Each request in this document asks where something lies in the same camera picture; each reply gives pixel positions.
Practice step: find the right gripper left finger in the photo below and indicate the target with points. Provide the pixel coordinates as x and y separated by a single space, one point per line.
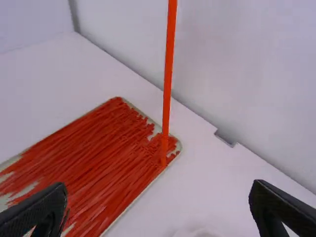
37 205

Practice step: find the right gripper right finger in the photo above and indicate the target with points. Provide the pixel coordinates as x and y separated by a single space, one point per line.
266 205

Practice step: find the pale tray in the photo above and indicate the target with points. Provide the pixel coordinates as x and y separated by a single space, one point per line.
156 128

